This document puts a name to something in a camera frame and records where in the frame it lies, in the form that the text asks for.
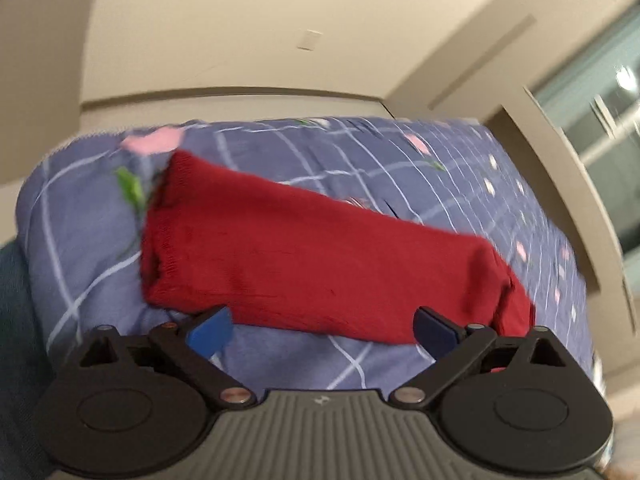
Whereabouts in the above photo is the window with white frame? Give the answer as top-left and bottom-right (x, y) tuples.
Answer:
(529, 8), (640, 281)

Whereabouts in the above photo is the white wall socket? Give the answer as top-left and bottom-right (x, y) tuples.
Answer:
(296, 29), (322, 52)

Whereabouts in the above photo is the grey window shelf cabinet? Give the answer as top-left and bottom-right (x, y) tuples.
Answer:
(486, 88), (639, 332)

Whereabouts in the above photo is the red knit sweater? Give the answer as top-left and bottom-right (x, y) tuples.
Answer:
(141, 151), (536, 344)

